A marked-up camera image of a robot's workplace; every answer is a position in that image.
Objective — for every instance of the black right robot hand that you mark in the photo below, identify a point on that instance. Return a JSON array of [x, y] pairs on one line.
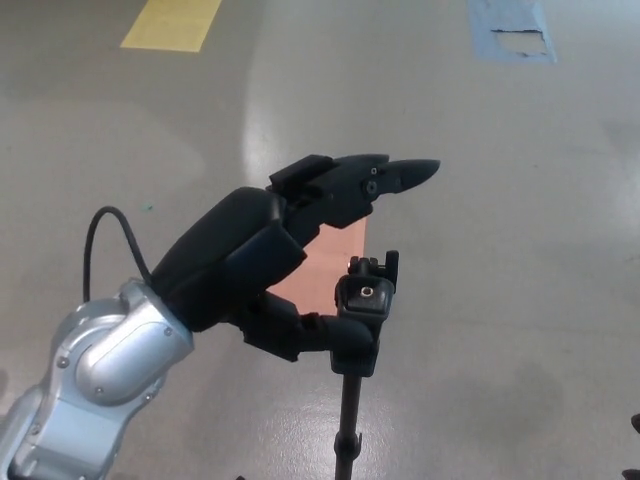
[[636, 424]]

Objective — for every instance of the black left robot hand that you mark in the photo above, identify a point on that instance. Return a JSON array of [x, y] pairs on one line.
[[225, 250]]

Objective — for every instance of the small green floor scrap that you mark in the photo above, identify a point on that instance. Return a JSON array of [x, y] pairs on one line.
[[146, 206]]

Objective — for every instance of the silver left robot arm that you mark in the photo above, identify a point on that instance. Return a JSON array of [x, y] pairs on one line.
[[100, 360]]

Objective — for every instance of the black phone stand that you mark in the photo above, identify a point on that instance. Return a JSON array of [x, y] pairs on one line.
[[352, 400]]

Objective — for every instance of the orange floor sheet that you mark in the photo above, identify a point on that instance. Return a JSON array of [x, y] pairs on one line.
[[320, 270]]

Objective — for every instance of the yellow floor sheet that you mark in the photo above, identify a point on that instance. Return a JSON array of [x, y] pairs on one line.
[[172, 25]]

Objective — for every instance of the torn blue floor sheet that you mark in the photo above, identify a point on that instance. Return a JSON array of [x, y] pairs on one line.
[[482, 35]]

